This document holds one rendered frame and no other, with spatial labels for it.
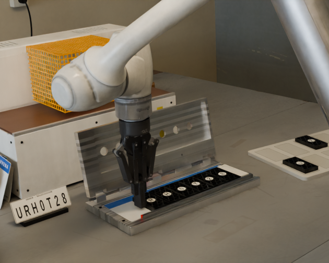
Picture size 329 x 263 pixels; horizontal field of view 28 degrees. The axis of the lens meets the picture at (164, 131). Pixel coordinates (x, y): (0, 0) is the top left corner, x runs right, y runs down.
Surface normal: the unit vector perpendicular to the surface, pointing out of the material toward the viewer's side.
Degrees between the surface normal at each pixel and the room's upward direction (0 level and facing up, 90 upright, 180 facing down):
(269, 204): 0
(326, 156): 0
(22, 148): 90
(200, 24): 90
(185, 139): 78
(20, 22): 90
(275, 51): 90
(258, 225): 0
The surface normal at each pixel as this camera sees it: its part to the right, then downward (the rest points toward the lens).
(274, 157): -0.05, -0.95
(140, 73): 0.76, 0.16
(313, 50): -0.51, 0.30
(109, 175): 0.59, 0.03
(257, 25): -0.74, 0.25
